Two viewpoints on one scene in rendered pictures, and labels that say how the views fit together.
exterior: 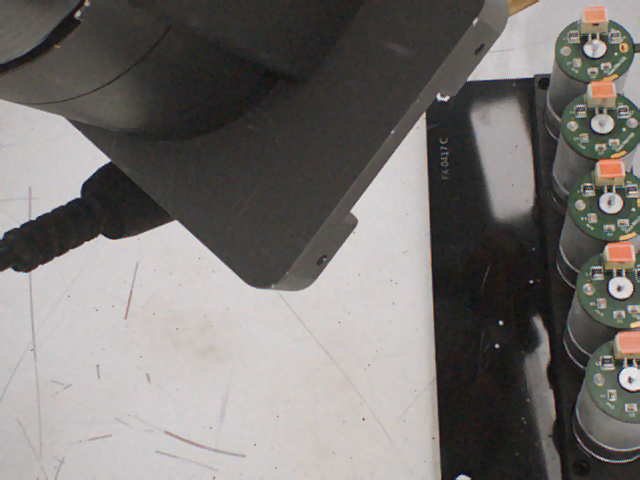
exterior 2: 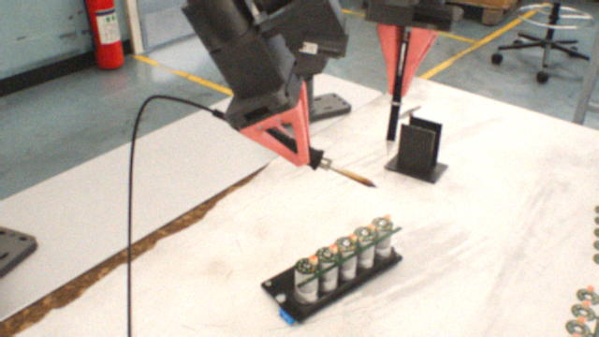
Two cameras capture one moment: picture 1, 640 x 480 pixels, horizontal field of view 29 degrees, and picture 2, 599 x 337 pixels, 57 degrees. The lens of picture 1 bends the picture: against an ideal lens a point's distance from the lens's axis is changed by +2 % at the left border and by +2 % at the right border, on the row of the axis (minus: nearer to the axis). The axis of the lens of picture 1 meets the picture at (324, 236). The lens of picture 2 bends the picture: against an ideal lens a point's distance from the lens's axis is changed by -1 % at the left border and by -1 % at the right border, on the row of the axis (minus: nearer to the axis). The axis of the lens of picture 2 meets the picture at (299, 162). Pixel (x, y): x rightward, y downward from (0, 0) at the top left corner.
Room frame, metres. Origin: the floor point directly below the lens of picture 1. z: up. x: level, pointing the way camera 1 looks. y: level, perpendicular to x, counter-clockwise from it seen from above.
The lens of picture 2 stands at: (-0.23, -0.37, 1.21)
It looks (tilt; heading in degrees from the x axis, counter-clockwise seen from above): 32 degrees down; 42
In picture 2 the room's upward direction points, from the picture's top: straight up
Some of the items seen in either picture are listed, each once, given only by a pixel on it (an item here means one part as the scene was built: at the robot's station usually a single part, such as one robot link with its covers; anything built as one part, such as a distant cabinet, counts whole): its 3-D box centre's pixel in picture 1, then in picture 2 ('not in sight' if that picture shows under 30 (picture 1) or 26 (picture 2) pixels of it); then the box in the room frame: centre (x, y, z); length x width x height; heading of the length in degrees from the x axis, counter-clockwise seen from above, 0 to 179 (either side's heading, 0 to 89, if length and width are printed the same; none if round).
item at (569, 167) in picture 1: (592, 162); (363, 250); (0.19, -0.09, 0.79); 0.02 x 0.02 x 0.05
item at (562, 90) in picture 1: (585, 91); (380, 240); (0.22, -0.10, 0.79); 0.02 x 0.02 x 0.05
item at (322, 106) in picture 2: not in sight; (296, 95); (0.45, 0.24, 0.79); 0.20 x 0.07 x 0.08; 159
